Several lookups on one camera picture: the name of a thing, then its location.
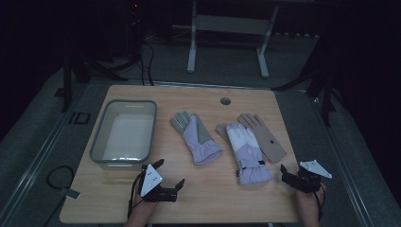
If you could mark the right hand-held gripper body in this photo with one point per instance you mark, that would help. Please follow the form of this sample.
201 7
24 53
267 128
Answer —
307 181

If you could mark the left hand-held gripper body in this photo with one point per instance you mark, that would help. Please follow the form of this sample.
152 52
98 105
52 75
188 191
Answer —
153 183

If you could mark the thin beige glove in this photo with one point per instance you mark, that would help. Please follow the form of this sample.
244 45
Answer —
271 145

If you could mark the person's right hand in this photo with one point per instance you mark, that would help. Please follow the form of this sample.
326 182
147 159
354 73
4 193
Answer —
307 196

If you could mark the person's left hand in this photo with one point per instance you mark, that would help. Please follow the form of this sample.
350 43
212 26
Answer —
142 203

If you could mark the purple and white ski glove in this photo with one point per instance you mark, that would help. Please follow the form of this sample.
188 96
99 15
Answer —
249 157

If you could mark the clear plastic storage bin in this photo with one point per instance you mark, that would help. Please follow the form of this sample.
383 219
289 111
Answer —
126 138

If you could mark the purple glove with grey palm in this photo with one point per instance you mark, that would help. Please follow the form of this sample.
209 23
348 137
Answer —
201 148

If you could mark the small grey floor plate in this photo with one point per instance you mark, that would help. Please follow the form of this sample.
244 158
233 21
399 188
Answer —
70 193

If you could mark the black tripod stand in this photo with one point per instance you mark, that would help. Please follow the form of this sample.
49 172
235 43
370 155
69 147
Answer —
66 82
326 94

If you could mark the dark equipment with red light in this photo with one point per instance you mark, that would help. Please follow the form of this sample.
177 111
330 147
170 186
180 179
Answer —
136 12

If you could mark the black square floor bracket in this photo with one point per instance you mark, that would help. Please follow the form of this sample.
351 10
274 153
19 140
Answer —
75 118

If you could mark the white metal table frame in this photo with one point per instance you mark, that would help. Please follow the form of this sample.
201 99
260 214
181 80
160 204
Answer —
233 24

